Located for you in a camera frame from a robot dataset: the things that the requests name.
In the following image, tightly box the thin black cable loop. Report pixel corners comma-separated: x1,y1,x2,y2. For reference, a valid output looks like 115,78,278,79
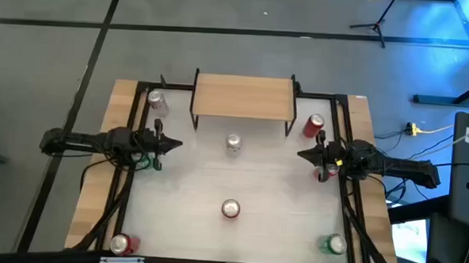
80,156,117,195

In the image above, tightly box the yellow extension cord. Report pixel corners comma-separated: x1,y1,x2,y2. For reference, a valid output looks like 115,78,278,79
404,121,456,139

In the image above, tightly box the green Sprite can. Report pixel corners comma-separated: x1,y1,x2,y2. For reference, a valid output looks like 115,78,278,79
132,150,155,171
317,233,348,256

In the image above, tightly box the wooden shelf with black frame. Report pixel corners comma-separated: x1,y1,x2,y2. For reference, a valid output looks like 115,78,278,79
188,68,301,138

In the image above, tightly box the red Coca-Cola can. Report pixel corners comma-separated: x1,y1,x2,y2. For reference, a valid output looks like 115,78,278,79
109,232,141,257
302,112,326,139

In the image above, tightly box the silver Diet Coke can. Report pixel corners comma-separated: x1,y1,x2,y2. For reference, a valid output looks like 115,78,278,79
224,132,244,154
147,89,170,117

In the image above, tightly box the black metal table frame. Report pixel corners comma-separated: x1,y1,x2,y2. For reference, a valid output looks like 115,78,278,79
93,72,380,263

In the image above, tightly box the computer monitor screen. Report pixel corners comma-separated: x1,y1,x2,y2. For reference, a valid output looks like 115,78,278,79
387,216,431,263

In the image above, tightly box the black desk beam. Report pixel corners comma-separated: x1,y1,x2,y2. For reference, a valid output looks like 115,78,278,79
387,192,451,227

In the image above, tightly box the black cabinet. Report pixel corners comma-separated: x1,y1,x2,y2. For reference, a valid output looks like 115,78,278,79
447,110,469,231

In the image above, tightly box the black tripod stand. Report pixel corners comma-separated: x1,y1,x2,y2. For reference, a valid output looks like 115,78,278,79
348,0,399,50

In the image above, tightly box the black floor cable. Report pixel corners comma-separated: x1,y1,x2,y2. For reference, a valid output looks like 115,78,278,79
418,133,455,157

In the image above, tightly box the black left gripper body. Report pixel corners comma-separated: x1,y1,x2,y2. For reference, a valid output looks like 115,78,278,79
132,117,166,172

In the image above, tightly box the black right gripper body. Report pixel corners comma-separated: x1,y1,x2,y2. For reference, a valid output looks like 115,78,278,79
315,130,351,185

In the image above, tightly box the metal stand frame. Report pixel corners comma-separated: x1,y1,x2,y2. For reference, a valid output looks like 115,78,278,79
412,0,469,109

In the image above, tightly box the red Fanta can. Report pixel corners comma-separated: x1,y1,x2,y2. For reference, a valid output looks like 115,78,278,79
313,162,341,183

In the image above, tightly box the dark grey computer case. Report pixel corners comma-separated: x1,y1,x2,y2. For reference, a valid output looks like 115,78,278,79
426,213,469,263

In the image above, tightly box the red Coke Zero can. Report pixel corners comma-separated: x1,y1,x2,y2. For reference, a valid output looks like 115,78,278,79
220,198,242,220

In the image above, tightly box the silver metal bracket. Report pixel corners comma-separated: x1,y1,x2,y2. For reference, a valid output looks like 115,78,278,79
99,254,146,263

